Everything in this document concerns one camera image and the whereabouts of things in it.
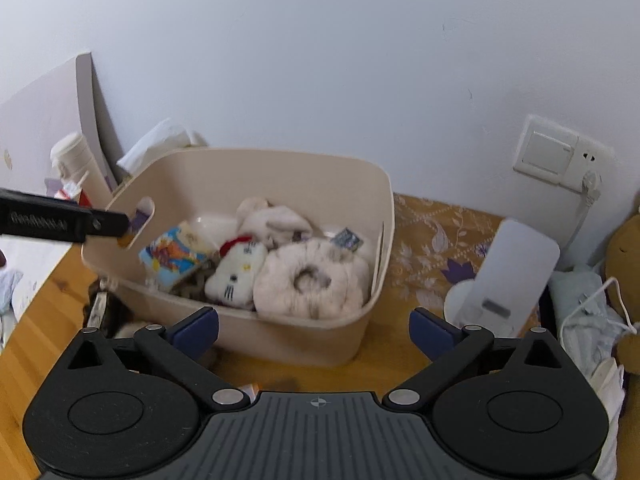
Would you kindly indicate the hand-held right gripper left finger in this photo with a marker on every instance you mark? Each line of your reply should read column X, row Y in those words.
column 197, row 331

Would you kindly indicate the white tissue paper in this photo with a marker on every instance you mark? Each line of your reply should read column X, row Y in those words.
column 160, row 140

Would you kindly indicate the white phone stand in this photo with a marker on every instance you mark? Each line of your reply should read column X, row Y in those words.
column 520, row 270

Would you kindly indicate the white wall switch socket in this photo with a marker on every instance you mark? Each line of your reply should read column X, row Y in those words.
column 542, row 152

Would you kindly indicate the red white milk carton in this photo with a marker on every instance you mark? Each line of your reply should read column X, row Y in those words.
column 70, row 192

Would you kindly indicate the floral table mat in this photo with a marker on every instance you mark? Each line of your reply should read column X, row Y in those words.
column 425, row 240

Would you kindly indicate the colourful cartoon box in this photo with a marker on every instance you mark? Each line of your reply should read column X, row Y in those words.
column 170, row 257

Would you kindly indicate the white thermos bottle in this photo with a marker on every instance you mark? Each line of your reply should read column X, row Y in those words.
column 75, row 152

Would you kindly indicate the white bed sheet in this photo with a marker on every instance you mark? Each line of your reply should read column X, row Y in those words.
column 10, row 285

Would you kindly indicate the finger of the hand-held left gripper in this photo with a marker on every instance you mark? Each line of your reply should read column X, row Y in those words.
column 107, row 225

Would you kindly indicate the light blue striped cloth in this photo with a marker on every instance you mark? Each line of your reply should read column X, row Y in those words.
column 575, row 290

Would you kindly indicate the lilac board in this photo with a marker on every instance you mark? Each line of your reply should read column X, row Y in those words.
column 35, row 125

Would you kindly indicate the white cat plush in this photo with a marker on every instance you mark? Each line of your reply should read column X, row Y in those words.
column 235, row 275

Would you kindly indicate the brown capybara plush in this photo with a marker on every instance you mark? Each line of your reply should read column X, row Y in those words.
column 625, row 250

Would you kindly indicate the beige plastic storage basket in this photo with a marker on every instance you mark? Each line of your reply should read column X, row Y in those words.
column 300, row 345

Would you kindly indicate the small blue patterned box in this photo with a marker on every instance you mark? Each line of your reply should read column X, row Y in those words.
column 346, row 239

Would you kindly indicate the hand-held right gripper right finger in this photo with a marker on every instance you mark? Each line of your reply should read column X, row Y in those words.
column 432, row 332

